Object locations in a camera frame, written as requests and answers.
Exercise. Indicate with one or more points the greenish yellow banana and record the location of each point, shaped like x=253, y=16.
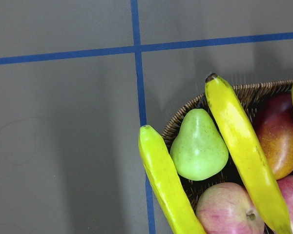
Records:
x=166, y=183

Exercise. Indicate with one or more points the yellow banana brown tip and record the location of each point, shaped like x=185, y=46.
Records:
x=247, y=154

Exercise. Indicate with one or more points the green pear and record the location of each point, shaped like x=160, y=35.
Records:
x=198, y=151

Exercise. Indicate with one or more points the pink red apple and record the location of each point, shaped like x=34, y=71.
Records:
x=226, y=208

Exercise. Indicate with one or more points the red orange mango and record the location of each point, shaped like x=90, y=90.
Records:
x=273, y=125

